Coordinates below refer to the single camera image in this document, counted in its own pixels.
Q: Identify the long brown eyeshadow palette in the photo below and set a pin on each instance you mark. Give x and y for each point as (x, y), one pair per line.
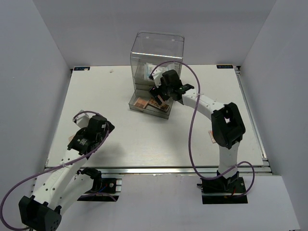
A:
(152, 102)

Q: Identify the blue table label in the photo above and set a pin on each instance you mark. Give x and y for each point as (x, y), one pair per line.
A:
(224, 66)
(81, 68)

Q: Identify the aluminium table rail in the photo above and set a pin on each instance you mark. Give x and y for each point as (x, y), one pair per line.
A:
(157, 170)

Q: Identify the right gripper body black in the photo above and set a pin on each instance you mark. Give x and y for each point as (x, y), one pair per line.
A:
(162, 91)

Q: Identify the nine-pan pink eyeshadow palette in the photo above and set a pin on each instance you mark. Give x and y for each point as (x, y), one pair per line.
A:
(163, 105)

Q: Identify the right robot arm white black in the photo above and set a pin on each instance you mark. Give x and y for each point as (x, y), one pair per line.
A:
(226, 121)

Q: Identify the left blue table label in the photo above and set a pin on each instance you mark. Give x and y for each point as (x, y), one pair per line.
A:
(81, 68)

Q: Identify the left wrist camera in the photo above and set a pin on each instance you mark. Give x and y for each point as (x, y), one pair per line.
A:
(82, 119)

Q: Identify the colourful pastel eyeshadow palette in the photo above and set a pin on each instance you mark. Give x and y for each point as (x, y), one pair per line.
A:
(211, 136)

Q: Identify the clear acrylic drawer organizer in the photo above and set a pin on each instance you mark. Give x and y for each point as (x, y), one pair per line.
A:
(152, 54)

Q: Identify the right blue table label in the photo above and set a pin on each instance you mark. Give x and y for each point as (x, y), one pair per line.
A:
(224, 66)

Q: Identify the cotton pad pack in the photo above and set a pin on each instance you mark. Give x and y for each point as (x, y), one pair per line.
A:
(172, 66)
(148, 68)

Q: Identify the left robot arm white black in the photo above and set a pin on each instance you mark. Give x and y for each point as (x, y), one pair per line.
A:
(43, 210)

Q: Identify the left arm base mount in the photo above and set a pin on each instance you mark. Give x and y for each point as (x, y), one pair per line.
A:
(108, 190)

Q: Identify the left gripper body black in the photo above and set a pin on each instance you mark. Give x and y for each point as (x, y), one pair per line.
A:
(108, 128)

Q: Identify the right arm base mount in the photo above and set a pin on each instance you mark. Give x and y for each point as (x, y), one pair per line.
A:
(214, 192)

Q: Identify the four-pan brown eyeshadow palette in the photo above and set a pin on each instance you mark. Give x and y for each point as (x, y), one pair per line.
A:
(141, 103)

